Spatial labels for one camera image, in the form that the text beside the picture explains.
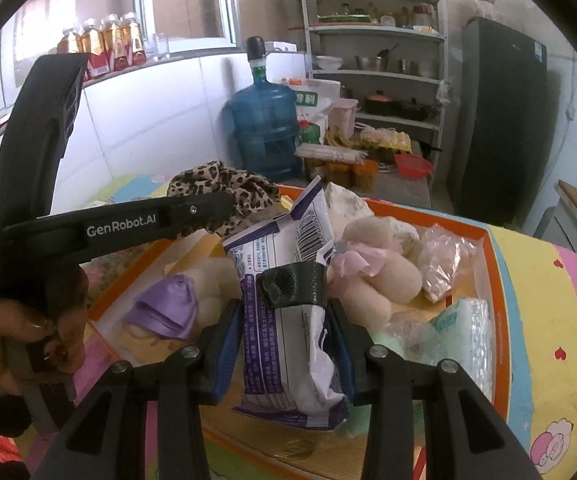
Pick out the pink plush bear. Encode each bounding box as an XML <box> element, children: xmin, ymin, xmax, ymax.
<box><xmin>328</xmin><ymin>240</ymin><xmax>424</xmax><ymax>333</ymax></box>

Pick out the red plastic basket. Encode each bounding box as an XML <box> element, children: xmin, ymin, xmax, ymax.
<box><xmin>394</xmin><ymin>154</ymin><xmax>431</xmax><ymax>178</ymax></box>

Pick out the plush toy with purple dress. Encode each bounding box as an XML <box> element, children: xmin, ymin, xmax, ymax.
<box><xmin>123</xmin><ymin>265</ymin><xmax>229</xmax><ymax>351</ymax></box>

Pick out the blue water jug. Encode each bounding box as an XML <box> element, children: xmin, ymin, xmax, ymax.
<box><xmin>226</xmin><ymin>80</ymin><xmax>301</xmax><ymax>181</ymax></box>

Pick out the clear plastic bag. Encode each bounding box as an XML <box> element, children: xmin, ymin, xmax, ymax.
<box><xmin>415</xmin><ymin>225</ymin><xmax>476</xmax><ymax>303</ymax></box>

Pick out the egg tray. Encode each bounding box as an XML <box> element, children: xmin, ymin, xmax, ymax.
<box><xmin>361</xmin><ymin>127</ymin><xmax>414</xmax><ymax>153</ymax></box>

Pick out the black water pump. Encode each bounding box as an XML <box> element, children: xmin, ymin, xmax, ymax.
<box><xmin>246</xmin><ymin>36</ymin><xmax>268</xmax><ymax>83</ymax></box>

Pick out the dark fridge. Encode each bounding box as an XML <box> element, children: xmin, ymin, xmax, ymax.
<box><xmin>451</xmin><ymin>16</ymin><xmax>549</xmax><ymax>221</ymax></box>

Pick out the white green bag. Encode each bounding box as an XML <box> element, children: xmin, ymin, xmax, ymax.
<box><xmin>295</xmin><ymin>92</ymin><xmax>329</xmax><ymax>146</ymax></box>

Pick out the clear food box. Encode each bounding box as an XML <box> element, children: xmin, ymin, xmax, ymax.
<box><xmin>295</xmin><ymin>144</ymin><xmax>366</xmax><ymax>164</ymax></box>

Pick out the metal shelf rack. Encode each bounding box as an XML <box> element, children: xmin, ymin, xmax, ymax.
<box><xmin>301</xmin><ymin>0</ymin><xmax>449</xmax><ymax>161</ymax></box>

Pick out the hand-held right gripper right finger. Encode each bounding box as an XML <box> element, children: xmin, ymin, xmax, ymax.
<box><xmin>327</xmin><ymin>298</ymin><xmax>541</xmax><ymax>480</ymax></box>

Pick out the black pot with red lid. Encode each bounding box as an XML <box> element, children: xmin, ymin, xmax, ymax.
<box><xmin>364</xmin><ymin>92</ymin><xmax>399</xmax><ymax>116</ymax></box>

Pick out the purple wet wipes packet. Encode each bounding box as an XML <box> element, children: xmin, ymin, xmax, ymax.
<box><xmin>222</xmin><ymin>176</ymin><xmax>351</xmax><ymax>431</ymax></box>

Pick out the sliding window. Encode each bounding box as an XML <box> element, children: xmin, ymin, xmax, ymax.
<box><xmin>0</xmin><ymin>0</ymin><xmax>242</xmax><ymax>116</ymax></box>

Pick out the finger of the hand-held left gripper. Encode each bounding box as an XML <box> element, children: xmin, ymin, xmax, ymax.
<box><xmin>168</xmin><ymin>192</ymin><xmax>236</xmax><ymax>239</ymax></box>

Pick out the bunch of bananas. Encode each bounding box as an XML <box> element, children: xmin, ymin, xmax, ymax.
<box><xmin>325</xmin><ymin>127</ymin><xmax>364</xmax><ymax>149</ymax></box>

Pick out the white tissue pack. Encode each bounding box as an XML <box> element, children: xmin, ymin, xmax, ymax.
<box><xmin>431</xmin><ymin>297</ymin><xmax>491</xmax><ymax>396</ymax></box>

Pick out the orange cardboard box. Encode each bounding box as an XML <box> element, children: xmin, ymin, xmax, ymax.
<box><xmin>86</xmin><ymin>185</ymin><xmax>516</xmax><ymax>480</ymax></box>

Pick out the black wok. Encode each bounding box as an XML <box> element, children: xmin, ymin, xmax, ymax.
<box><xmin>398</xmin><ymin>100</ymin><xmax>436</xmax><ymax>121</ymax></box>

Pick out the printed blanket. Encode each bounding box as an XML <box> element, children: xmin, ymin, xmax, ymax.
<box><xmin>0</xmin><ymin>172</ymin><xmax>577</xmax><ymax>480</ymax></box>

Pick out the white fluffy plush toy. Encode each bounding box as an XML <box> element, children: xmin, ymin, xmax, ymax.
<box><xmin>325</xmin><ymin>182</ymin><xmax>419</xmax><ymax>251</ymax></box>

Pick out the pink plastic container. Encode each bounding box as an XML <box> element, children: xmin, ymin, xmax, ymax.
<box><xmin>331</xmin><ymin>99</ymin><xmax>359</xmax><ymax>138</ymax></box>

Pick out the leopard print cloth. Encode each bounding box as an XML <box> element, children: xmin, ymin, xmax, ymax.
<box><xmin>167</xmin><ymin>160</ymin><xmax>282</xmax><ymax>233</ymax></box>

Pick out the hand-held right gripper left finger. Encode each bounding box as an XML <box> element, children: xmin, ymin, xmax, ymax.
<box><xmin>31</xmin><ymin>299</ymin><xmax>244</xmax><ymax>480</ymax></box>

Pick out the metal kitchen counter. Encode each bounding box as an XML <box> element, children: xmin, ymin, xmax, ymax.
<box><xmin>533</xmin><ymin>205</ymin><xmax>577</xmax><ymax>266</ymax></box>

